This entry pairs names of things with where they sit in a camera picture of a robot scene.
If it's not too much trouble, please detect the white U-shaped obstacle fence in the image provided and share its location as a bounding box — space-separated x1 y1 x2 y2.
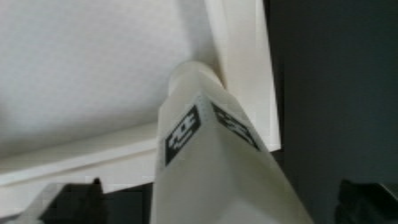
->
0 149 156 217

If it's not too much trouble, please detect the white desk tabletop tray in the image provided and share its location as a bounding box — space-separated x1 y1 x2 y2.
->
0 0 281 188

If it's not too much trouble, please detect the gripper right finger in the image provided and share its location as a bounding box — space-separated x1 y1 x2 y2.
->
334 180 398 224

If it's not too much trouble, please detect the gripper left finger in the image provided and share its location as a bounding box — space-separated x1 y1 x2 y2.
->
14 177 112 224

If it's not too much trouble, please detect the white desk leg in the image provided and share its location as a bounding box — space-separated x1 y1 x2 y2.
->
151 61 314 224

